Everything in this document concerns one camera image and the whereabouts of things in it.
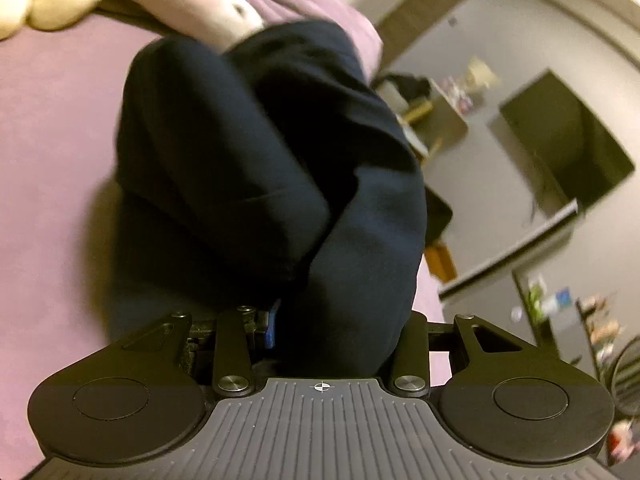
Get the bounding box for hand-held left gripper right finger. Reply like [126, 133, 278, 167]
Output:
[389, 310, 525, 400]

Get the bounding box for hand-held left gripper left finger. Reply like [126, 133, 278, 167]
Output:
[119, 300, 282, 398]

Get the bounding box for dark navy garment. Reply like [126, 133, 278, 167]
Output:
[107, 20, 428, 378]

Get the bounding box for cluttered shelf of small things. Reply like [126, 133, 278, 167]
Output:
[510, 270, 627, 366]

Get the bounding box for round mirror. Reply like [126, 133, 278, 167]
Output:
[607, 336, 640, 417]

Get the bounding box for yellow wooden corner shelf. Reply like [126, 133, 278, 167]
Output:
[397, 77, 471, 163]

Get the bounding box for small pink figurines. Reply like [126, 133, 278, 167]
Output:
[439, 76, 477, 114]

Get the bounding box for black bag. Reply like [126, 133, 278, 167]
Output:
[374, 72, 432, 117]

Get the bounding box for cream paper decoration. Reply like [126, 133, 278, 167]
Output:
[466, 56, 502, 92]

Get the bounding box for purple pillow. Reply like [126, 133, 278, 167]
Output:
[212, 0, 385, 88]

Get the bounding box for brown wooden headboard panel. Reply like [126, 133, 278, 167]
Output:
[374, 0, 493, 56]

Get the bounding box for white wall shelf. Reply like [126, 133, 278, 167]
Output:
[437, 199, 581, 302]

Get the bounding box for wall television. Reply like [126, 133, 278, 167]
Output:
[499, 70, 636, 212]

